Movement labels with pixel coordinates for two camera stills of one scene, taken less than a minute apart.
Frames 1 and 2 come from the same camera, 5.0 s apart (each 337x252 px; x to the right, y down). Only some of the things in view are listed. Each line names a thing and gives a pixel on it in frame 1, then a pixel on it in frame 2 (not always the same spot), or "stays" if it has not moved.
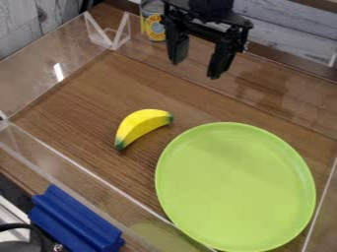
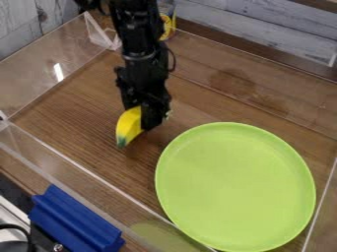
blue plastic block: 72,224 stays
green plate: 235,186 stays
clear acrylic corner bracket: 108,37 stays
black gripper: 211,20 → 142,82
